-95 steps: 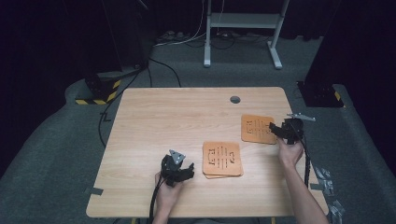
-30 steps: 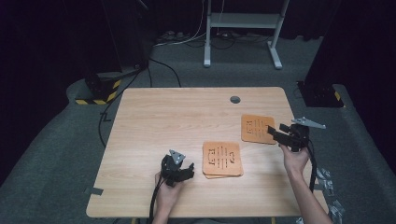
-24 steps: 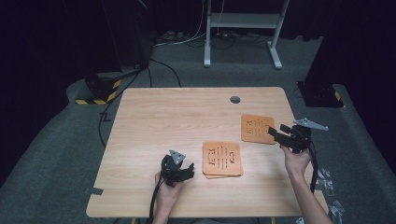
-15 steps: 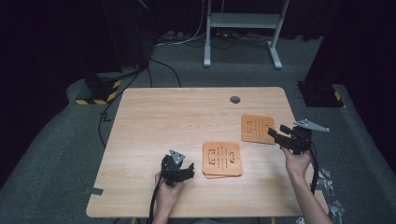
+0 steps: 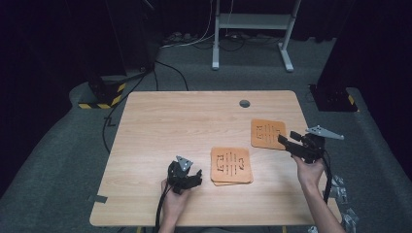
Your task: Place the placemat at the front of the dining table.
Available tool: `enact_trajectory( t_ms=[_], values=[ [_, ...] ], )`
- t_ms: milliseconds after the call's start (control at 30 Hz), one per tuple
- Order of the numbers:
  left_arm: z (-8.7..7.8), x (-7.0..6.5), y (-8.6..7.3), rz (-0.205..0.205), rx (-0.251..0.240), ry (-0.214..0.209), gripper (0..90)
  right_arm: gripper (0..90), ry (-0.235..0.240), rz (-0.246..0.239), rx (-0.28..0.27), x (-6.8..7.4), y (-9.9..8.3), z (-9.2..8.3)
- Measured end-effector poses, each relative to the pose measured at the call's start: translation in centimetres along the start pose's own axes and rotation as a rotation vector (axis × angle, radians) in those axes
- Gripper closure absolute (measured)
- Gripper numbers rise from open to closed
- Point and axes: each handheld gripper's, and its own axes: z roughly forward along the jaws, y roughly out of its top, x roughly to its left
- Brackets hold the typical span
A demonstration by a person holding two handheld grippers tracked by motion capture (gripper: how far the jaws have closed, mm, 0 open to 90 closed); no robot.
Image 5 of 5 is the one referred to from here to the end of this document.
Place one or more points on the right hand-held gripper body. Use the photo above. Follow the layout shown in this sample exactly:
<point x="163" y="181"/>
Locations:
<point x="309" y="149"/>

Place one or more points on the white metal stand frame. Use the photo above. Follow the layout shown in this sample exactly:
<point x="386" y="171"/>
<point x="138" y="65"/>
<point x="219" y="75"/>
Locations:
<point x="252" y="21"/>

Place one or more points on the bamboo coaster with cutouts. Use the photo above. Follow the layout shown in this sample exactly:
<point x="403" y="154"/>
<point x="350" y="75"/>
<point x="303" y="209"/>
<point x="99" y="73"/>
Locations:
<point x="226" y="184"/>
<point x="217" y="174"/>
<point x="259" y="142"/>

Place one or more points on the grey tape strip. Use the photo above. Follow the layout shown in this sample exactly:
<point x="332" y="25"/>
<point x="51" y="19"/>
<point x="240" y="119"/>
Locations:
<point x="97" y="198"/>

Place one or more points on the person's left hand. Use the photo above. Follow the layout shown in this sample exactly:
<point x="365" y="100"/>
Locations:
<point x="173" y="202"/>

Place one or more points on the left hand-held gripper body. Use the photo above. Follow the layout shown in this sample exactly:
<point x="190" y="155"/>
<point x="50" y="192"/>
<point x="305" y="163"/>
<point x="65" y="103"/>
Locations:
<point x="178" y="178"/>

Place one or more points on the person's right hand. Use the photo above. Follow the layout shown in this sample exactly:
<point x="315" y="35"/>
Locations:
<point x="309" y="173"/>

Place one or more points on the small silver metal clamp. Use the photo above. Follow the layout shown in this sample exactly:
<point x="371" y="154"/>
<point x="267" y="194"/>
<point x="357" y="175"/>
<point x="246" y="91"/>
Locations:
<point x="313" y="229"/>

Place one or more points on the black stand base striped edge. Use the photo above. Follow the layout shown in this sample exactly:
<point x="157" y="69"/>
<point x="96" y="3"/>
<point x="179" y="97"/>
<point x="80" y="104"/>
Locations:
<point x="103" y="93"/>

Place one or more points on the large silver metal clamp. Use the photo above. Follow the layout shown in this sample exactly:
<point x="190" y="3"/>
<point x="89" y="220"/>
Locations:
<point x="338" y="189"/>

